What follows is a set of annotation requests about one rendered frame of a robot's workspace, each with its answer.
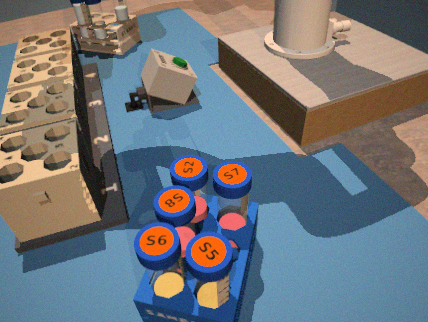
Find clear conical tube with red liquid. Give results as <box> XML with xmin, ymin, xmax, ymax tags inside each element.
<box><xmin>170</xmin><ymin>155</ymin><xmax>208</xmax><ymax>223</ymax></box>

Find blue tube rack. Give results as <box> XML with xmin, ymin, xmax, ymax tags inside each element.
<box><xmin>133</xmin><ymin>195</ymin><xmax>259</xmax><ymax>322</ymax></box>

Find light blue bench mat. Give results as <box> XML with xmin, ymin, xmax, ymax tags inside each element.
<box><xmin>0</xmin><ymin>7</ymin><xmax>428</xmax><ymax>322</ymax></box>

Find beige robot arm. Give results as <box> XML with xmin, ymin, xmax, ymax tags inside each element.
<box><xmin>264</xmin><ymin>0</ymin><xmax>351</xmax><ymax>60</ymax></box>

